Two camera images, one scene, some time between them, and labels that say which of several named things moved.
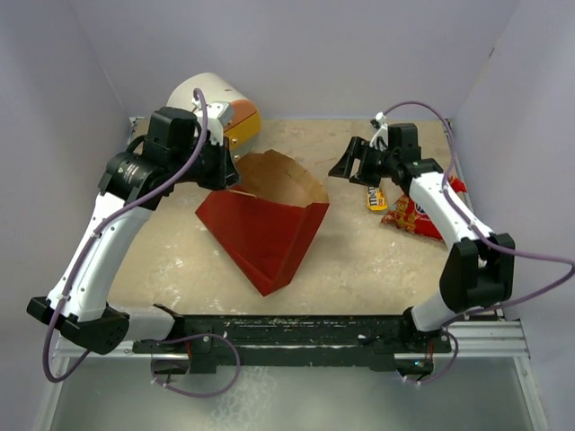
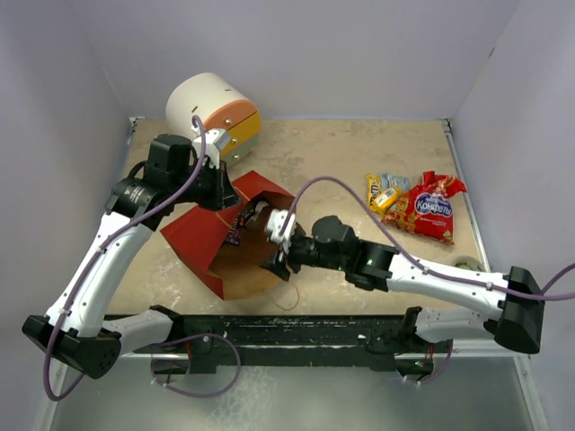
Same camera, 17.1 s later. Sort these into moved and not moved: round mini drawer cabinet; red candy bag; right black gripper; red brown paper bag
Moved: red brown paper bag; right black gripper
Not moved: red candy bag; round mini drawer cabinet
